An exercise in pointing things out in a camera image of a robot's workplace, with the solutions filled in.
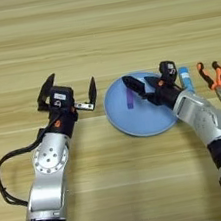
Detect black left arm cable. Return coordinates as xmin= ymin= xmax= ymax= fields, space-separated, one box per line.
xmin=0 ymin=115 xmax=74 ymax=212

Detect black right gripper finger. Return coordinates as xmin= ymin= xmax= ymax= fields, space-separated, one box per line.
xmin=120 ymin=72 xmax=149 ymax=102
xmin=143 ymin=73 xmax=164 ymax=94

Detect orange black needle-nose pliers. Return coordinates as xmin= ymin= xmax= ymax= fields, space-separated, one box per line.
xmin=195 ymin=59 xmax=221 ymax=114

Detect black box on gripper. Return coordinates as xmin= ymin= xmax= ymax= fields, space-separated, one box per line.
xmin=157 ymin=59 xmax=180 ymax=87
xmin=46 ymin=82 xmax=76 ymax=112

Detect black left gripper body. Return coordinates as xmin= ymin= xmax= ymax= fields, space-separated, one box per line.
xmin=45 ymin=98 xmax=99 ymax=142

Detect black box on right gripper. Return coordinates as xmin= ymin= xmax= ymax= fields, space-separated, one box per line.
xmin=157 ymin=59 xmax=180 ymax=87

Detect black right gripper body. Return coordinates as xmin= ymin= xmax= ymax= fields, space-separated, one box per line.
xmin=141 ymin=76 xmax=186 ymax=114

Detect purple rectangular block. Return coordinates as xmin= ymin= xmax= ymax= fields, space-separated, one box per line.
xmin=123 ymin=87 xmax=138 ymax=111

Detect round blue plate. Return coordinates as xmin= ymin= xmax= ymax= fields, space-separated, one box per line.
xmin=98 ymin=66 xmax=183 ymax=143

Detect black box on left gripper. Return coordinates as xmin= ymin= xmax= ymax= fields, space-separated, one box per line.
xmin=46 ymin=82 xmax=76 ymax=112

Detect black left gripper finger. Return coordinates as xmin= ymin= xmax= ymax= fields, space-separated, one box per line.
xmin=32 ymin=73 xmax=61 ymax=112
xmin=84 ymin=75 xmax=101 ymax=108

